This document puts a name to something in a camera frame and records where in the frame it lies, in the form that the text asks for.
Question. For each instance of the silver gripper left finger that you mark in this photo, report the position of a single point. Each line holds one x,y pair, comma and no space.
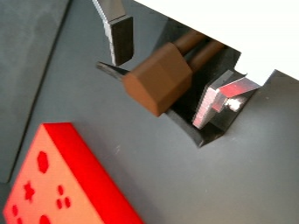
119,29

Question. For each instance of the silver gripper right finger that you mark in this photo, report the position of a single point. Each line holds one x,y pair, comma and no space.
220,94

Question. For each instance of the brown three prong object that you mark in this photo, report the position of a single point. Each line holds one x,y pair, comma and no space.
163,77

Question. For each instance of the black curved fixture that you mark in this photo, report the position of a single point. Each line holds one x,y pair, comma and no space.
183,109

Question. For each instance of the red shape-hole block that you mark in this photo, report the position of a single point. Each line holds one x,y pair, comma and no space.
63,187

